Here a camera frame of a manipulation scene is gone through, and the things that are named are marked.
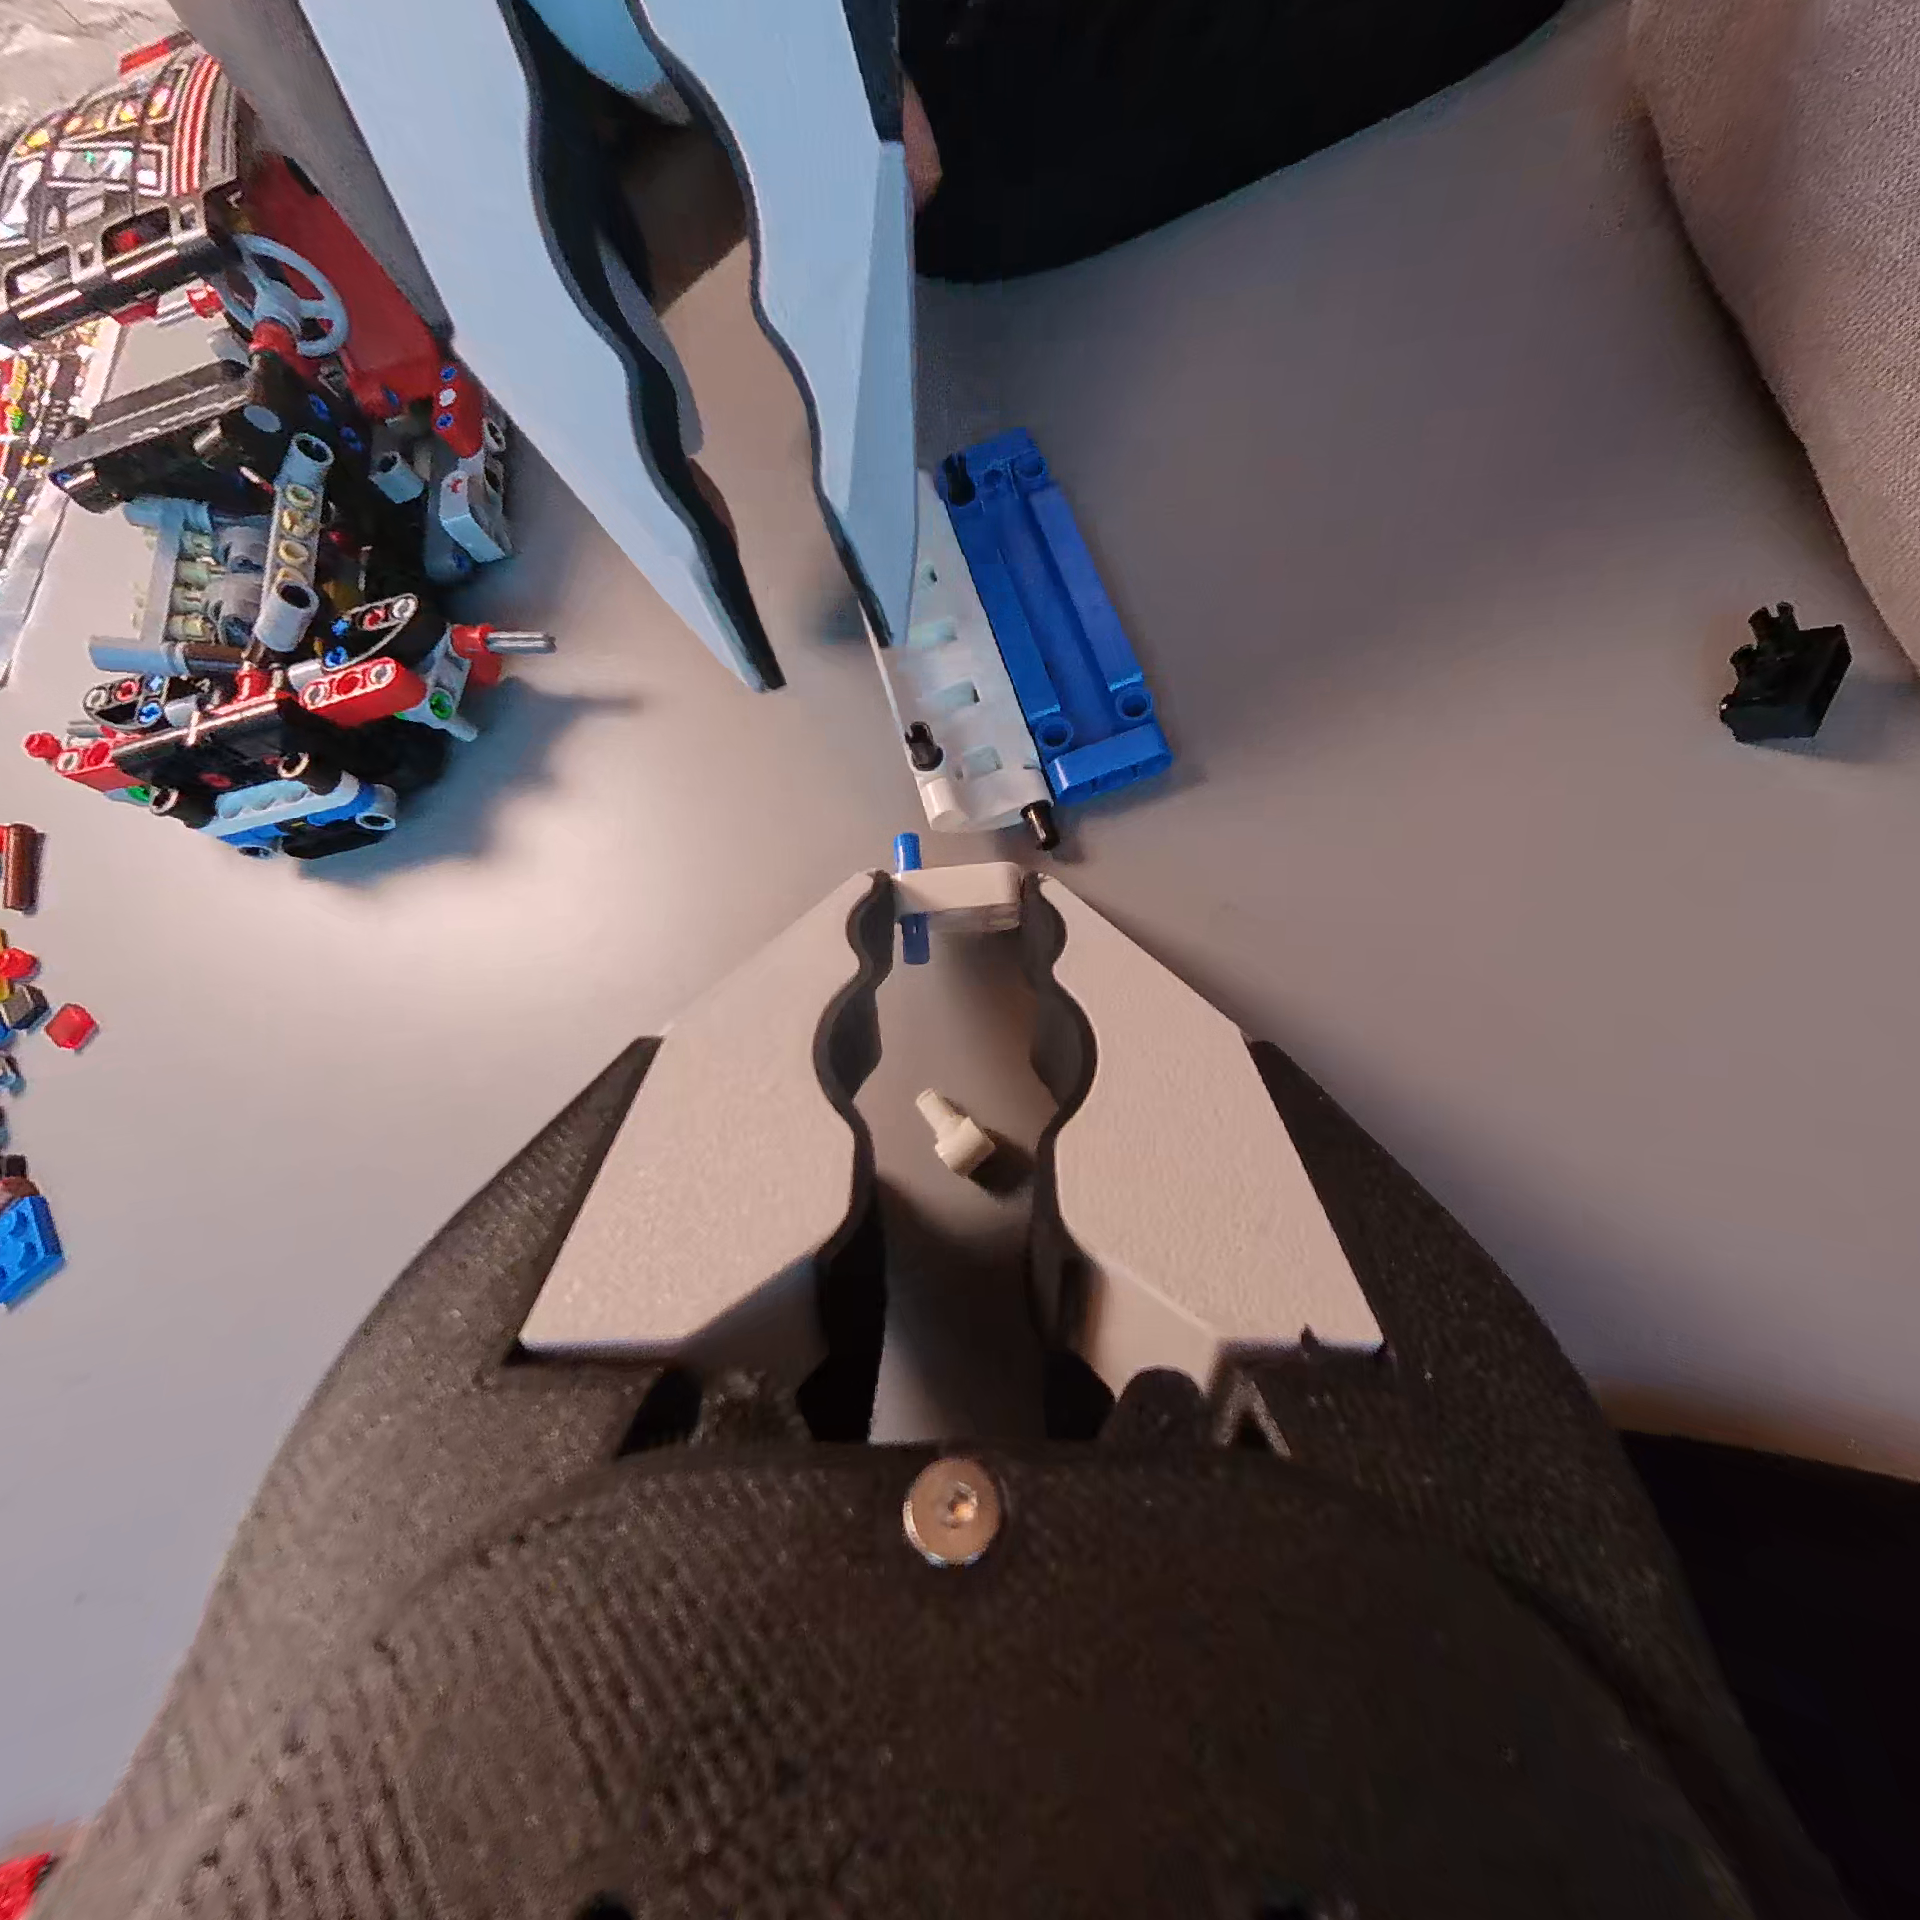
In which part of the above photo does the pile of mixed lego pieces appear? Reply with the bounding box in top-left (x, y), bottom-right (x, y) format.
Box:
top-left (0, 820), bottom-right (101, 1309)

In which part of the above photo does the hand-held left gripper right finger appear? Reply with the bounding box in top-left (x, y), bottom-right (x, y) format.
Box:
top-left (1019, 870), bottom-right (1388, 1408)

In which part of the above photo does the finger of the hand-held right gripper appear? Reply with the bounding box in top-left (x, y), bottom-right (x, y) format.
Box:
top-left (629, 0), bottom-right (924, 649)
top-left (295, 0), bottom-right (792, 697)

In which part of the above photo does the blue and white lego panel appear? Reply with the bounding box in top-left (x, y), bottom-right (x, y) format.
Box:
top-left (868, 425), bottom-right (1176, 858)

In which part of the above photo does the black lego connector block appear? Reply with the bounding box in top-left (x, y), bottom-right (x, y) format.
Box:
top-left (1718, 600), bottom-right (1856, 746)

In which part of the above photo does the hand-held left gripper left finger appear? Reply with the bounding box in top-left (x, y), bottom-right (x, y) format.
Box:
top-left (511, 868), bottom-right (899, 1404)

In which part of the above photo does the small white lego connector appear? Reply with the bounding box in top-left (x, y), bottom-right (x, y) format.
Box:
top-left (886, 830), bottom-right (1032, 971)
top-left (912, 1085), bottom-right (998, 1178)

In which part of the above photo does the shiny sticker sheet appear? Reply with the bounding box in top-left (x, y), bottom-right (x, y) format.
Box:
top-left (0, 342), bottom-right (125, 680)

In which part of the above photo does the partly built lego car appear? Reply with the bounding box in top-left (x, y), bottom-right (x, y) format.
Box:
top-left (0, 29), bottom-right (557, 865)

